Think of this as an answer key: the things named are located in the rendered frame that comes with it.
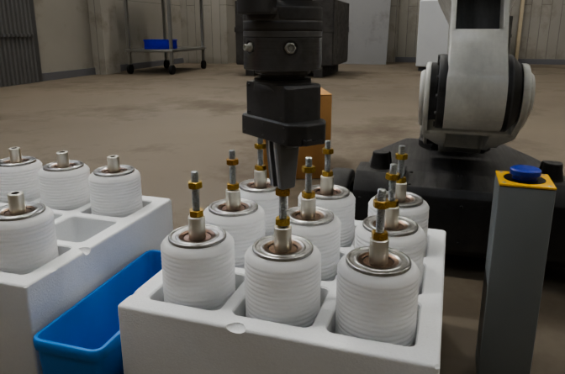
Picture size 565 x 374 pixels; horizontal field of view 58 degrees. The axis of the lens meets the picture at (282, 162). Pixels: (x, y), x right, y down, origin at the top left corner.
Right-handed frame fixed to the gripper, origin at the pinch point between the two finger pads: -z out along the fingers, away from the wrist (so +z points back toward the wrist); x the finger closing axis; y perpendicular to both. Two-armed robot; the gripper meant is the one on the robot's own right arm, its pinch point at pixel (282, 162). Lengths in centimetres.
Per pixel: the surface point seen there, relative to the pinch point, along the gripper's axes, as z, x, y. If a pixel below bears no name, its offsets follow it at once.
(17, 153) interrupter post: -9, 66, 18
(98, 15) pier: 29, 570, -159
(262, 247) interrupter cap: -10.8, 1.1, 2.2
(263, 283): -13.7, -2.1, 4.3
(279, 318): -17.9, -3.7, 3.1
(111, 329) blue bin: -32.4, 28.9, 13.5
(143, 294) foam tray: -18.2, 11.9, 13.8
